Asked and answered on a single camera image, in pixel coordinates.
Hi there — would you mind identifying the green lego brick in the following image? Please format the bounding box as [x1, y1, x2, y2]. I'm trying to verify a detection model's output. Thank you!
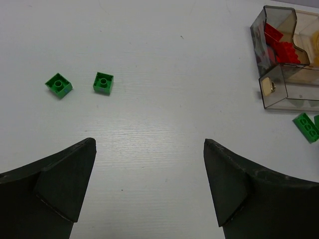
[314, 115, 319, 128]

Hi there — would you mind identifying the yellow rounded lego brick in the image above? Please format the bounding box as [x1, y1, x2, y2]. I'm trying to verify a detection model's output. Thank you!
[310, 31, 319, 67]

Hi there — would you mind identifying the long clear tray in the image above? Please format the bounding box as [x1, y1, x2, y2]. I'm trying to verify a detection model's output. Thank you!
[259, 65, 319, 113]

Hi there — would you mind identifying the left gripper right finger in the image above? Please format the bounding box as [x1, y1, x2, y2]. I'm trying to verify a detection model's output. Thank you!
[203, 139, 319, 239]

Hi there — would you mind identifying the smoky grey container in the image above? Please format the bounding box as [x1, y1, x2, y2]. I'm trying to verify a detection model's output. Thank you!
[250, 5, 310, 77]

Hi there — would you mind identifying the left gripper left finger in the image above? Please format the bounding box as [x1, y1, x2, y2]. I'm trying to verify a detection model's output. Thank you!
[0, 137, 96, 239]

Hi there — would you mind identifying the green flat lego plate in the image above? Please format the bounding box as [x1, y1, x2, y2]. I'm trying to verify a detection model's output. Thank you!
[293, 113, 319, 143]

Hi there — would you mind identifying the green small lego cube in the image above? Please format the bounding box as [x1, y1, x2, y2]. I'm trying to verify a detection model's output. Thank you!
[45, 73, 73, 99]

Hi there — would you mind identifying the red long lego brick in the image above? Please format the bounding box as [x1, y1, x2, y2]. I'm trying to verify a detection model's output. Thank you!
[264, 23, 284, 46]

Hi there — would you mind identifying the amber container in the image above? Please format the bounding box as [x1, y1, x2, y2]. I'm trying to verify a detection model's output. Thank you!
[293, 10, 319, 68]

